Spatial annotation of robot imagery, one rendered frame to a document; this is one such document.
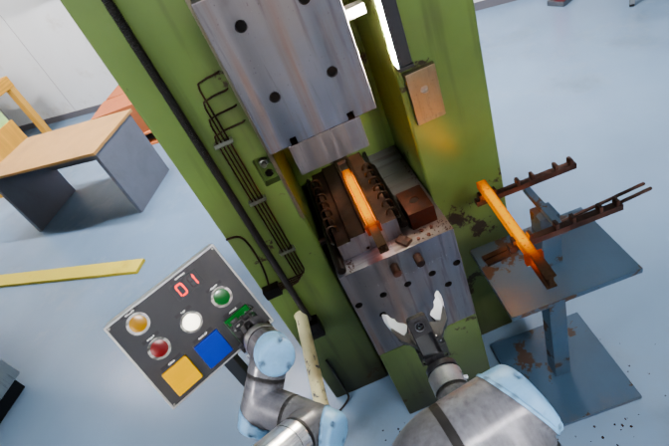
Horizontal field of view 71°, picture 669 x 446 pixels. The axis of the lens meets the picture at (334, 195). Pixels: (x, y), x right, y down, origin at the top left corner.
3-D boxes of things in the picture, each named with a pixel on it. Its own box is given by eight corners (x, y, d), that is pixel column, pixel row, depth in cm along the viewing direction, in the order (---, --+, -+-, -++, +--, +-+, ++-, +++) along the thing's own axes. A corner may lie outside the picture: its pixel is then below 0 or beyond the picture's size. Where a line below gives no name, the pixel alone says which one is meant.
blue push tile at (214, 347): (233, 349, 129) (216, 328, 128) (211, 369, 126) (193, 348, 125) (232, 348, 130) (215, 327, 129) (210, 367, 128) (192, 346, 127)
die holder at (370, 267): (476, 314, 170) (453, 228, 143) (378, 355, 170) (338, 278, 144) (417, 220, 215) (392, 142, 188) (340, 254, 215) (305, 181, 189)
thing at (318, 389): (337, 426, 143) (332, 418, 140) (321, 433, 143) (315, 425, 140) (310, 316, 178) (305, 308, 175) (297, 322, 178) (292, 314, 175)
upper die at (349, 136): (369, 145, 127) (359, 115, 121) (302, 175, 127) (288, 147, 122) (334, 88, 161) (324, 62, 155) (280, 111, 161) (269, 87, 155)
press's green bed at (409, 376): (493, 378, 198) (476, 314, 170) (409, 414, 198) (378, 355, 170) (438, 284, 243) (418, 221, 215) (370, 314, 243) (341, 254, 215)
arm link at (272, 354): (252, 380, 86) (261, 333, 87) (241, 365, 96) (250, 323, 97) (293, 384, 88) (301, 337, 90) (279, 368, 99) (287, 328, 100)
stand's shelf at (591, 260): (642, 272, 138) (642, 268, 136) (512, 322, 140) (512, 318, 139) (580, 210, 162) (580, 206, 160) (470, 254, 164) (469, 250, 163)
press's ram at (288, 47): (407, 95, 121) (360, -73, 97) (270, 155, 122) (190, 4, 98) (361, 45, 155) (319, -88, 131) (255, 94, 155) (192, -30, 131)
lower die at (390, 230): (402, 235, 148) (395, 216, 143) (343, 261, 148) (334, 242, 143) (364, 167, 182) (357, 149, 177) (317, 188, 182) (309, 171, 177)
